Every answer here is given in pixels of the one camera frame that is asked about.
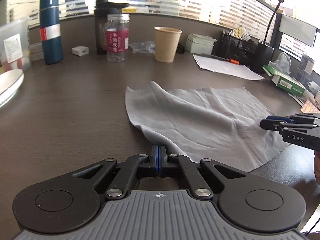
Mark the grey towel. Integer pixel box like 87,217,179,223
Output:
125,81,287,172

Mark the right hand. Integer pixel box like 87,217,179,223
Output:
313,151,320,185

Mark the green white box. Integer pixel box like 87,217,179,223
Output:
263,65,305,97

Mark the crumpled clear plastic bag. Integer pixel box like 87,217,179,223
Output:
268,52,291,75

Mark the white paper sheet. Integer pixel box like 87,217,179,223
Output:
193,54,264,81

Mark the black desk lamp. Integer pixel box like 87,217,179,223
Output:
251,0,284,74

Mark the orange black utility knife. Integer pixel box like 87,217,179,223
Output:
200,54,240,65

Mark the black mesh pen holder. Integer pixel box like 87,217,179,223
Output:
214,30,258,67

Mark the pale green box stack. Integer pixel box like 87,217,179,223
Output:
186,34,217,55

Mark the small black case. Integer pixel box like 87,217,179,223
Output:
176,43,185,54

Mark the brown paper cup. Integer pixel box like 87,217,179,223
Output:
155,27,182,63

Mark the white charger adapter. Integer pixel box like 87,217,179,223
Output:
72,46,89,57

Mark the clear jar red label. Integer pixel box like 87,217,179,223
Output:
106,14,130,62

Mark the white bowl black rim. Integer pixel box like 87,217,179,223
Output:
0,69,24,107

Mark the black shaker bottle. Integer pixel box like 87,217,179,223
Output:
94,0,129,55

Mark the clear plastic starbucks cup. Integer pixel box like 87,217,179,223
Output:
1,17,31,72

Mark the dark blue thermos bottle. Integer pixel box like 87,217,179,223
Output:
39,0,63,65

